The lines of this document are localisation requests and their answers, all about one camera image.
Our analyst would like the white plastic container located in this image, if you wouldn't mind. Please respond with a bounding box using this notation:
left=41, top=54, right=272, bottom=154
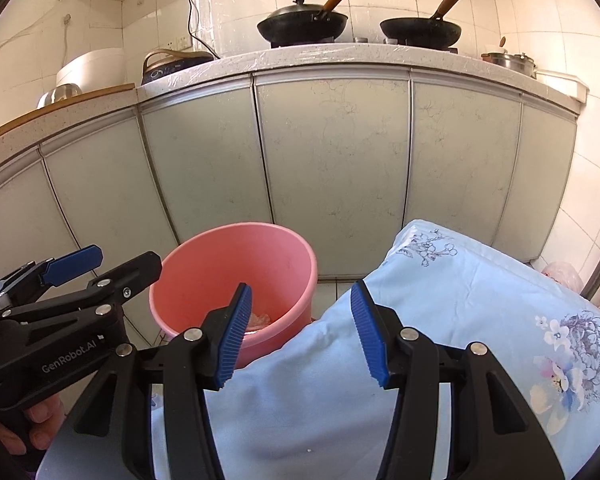
left=535, top=69, right=590, bottom=101

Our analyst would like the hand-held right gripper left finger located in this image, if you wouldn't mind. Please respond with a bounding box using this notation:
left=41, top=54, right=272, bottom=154
left=72, top=282, right=253, bottom=480

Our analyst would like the speckled stone countertop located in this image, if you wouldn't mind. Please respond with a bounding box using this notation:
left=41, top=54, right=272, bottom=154
left=0, top=42, right=591, bottom=161

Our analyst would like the wooden board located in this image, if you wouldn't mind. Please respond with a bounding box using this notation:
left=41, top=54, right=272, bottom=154
left=0, top=82, right=136, bottom=148

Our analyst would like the pale green kitchen cabinet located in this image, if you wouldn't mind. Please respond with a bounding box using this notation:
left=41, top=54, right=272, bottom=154
left=0, top=67, right=578, bottom=311

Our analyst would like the pink plastic bucket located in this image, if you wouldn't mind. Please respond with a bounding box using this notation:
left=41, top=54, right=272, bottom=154
left=148, top=222, right=318, bottom=368

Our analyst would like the steel bowl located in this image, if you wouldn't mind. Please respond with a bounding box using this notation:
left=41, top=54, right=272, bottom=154
left=36, top=85, right=83, bottom=110

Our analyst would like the gas stove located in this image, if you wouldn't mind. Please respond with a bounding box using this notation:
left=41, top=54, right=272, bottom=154
left=270, top=35, right=458, bottom=53

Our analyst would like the black wok with wooden handle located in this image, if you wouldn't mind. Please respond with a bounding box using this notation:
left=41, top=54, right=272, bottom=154
left=257, top=0, right=361, bottom=46
left=380, top=0, right=466, bottom=48

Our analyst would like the steel pot with lid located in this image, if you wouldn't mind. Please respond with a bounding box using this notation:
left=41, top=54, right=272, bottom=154
left=481, top=50, right=537, bottom=78

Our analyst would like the black electric cooker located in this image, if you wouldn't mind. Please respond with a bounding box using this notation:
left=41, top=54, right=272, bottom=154
left=141, top=49, right=216, bottom=86

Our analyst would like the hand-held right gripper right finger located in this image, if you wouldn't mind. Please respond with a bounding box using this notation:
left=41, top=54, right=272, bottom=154
left=350, top=280, right=566, bottom=480

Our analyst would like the white rice cooker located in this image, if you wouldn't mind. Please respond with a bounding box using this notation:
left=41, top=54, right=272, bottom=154
left=56, top=48, right=126, bottom=88

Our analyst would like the person's left hand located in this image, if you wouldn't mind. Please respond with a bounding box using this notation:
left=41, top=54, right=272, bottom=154
left=0, top=392, right=63, bottom=456

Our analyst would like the pink plastic bag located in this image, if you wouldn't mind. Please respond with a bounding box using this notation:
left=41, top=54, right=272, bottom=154
left=542, top=260, right=581, bottom=291

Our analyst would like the black power cable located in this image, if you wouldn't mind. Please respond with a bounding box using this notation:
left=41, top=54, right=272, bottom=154
left=182, top=0, right=221, bottom=58

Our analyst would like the light blue floral cloth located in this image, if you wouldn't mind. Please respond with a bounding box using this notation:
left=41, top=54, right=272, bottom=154
left=152, top=219, right=600, bottom=480

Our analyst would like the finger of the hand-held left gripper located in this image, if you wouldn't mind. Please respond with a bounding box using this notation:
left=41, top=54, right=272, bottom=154
left=10, top=251, right=163, bottom=331
left=0, top=245, right=104, bottom=296

